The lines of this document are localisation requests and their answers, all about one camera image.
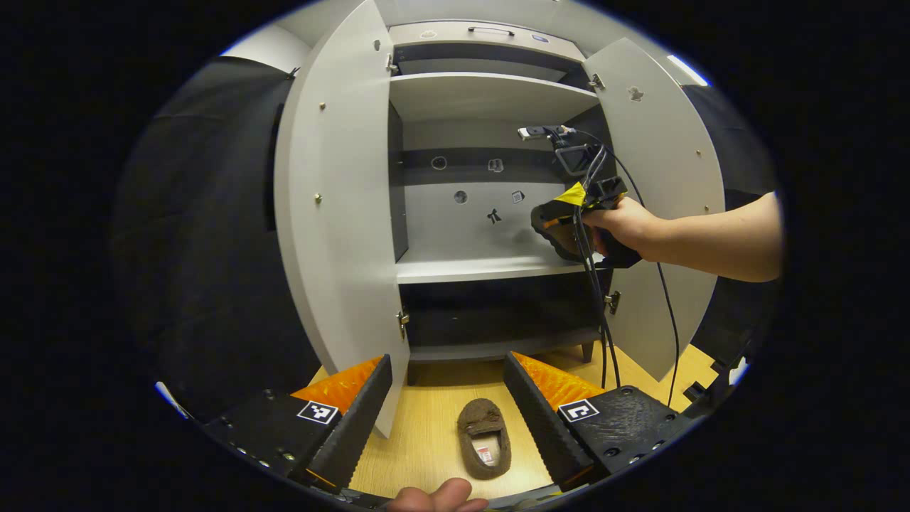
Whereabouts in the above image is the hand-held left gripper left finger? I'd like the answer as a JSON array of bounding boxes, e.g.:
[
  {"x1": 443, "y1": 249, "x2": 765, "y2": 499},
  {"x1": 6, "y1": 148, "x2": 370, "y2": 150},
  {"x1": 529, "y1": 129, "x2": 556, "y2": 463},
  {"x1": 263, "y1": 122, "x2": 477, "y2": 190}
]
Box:
[{"x1": 203, "y1": 353, "x2": 394, "y2": 495}]

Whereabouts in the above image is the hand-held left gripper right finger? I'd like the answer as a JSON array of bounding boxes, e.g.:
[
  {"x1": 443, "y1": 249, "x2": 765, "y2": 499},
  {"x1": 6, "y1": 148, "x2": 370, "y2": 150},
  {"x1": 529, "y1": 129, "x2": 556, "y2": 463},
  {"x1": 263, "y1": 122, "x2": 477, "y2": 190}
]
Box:
[{"x1": 503, "y1": 351, "x2": 701, "y2": 493}]

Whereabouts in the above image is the brown fuzzy shoe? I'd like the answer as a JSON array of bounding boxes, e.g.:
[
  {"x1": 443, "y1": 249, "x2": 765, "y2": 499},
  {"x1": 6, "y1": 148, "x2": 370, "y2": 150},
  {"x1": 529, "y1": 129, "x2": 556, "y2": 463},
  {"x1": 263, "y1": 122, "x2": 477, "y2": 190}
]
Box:
[
  {"x1": 530, "y1": 203, "x2": 585, "y2": 260},
  {"x1": 456, "y1": 398, "x2": 513, "y2": 481}
]

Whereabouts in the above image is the white shoe cabinet door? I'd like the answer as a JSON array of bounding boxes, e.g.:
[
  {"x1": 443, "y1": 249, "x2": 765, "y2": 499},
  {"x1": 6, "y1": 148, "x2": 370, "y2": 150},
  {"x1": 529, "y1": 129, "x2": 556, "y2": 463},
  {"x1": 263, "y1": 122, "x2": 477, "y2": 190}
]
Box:
[
  {"x1": 274, "y1": 0, "x2": 412, "y2": 439},
  {"x1": 582, "y1": 37, "x2": 726, "y2": 383}
]

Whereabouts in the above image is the white shoe cabinet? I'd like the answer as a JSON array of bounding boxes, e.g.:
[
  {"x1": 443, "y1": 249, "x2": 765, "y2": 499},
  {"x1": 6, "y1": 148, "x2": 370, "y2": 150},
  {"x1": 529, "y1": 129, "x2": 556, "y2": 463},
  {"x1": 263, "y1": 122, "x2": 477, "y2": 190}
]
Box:
[{"x1": 387, "y1": 20, "x2": 616, "y2": 367}]

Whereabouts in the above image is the white cabinet shelf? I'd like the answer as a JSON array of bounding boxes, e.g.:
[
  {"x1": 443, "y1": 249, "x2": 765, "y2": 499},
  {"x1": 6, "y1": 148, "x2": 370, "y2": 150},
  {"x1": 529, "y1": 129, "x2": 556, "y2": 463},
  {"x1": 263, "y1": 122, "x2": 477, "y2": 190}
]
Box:
[
  {"x1": 396, "y1": 245, "x2": 605, "y2": 285},
  {"x1": 389, "y1": 71, "x2": 601, "y2": 123}
]

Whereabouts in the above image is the white cabinet drawer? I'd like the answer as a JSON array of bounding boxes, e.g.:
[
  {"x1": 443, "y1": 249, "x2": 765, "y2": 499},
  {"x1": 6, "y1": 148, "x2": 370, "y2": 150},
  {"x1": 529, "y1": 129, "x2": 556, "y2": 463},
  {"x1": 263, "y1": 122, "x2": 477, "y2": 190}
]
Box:
[{"x1": 389, "y1": 20, "x2": 587, "y2": 65}]

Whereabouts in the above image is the black backdrop cloth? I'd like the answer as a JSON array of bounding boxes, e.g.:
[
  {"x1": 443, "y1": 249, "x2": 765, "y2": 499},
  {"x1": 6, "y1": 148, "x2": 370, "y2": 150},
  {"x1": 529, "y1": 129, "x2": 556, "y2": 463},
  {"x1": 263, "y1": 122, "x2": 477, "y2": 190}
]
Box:
[
  {"x1": 114, "y1": 57, "x2": 324, "y2": 424},
  {"x1": 682, "y1": 84, "x2": 783, "y2": 363}
]

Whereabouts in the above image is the small ceiling light panel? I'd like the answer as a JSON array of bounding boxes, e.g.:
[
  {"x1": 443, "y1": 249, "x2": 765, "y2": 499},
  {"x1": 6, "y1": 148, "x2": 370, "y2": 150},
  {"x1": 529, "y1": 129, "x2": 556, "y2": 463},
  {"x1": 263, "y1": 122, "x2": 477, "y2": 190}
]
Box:
[{"x1": 667, "y1": 54, "x2": 710, "y2": 87}]

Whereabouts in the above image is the thick black cable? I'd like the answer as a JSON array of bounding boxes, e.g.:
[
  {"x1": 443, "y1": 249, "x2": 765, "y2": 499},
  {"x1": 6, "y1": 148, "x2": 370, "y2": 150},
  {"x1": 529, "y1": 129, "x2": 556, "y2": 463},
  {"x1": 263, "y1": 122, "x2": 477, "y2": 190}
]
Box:
[{"x1": 571, "y1": 142, "x2": 623, "y2": 390}]

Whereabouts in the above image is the thin black cable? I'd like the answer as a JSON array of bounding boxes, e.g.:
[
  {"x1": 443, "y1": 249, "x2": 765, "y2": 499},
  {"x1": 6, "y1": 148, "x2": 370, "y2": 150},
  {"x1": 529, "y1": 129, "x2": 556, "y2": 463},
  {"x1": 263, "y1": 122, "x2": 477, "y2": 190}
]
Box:
[{"x1": 569, "y1": 128, "x2": 680, "y2": 408}]

